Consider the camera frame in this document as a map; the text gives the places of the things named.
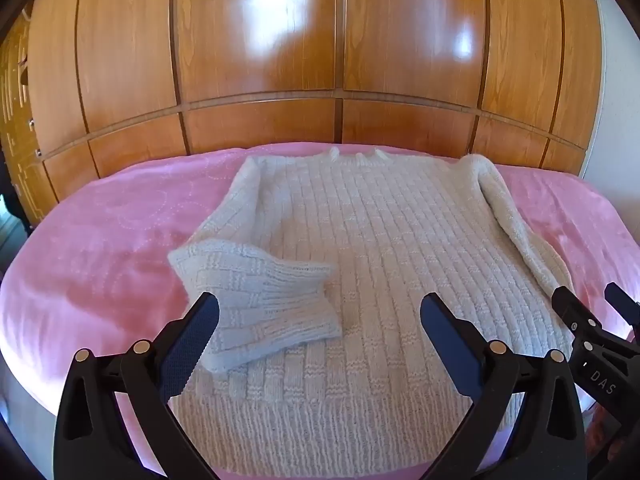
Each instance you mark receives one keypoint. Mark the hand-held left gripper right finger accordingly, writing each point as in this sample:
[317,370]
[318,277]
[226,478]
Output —
[450,345]

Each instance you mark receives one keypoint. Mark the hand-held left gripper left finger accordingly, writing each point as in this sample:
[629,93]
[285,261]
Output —
[192,342]

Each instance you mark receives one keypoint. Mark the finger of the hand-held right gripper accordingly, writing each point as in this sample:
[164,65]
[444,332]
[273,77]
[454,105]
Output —
[622,305]
[575,312]

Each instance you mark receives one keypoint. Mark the white knitted sweater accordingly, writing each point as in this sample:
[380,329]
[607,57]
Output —
[375,240]

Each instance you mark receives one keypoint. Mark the pink blanket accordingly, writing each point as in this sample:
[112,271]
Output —
[100,240]

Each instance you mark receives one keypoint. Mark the wooden wardrobe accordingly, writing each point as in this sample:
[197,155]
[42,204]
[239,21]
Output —
[260,125]

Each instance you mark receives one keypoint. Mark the wooden dresser with knobs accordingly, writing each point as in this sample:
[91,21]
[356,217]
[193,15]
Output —
[20,160]

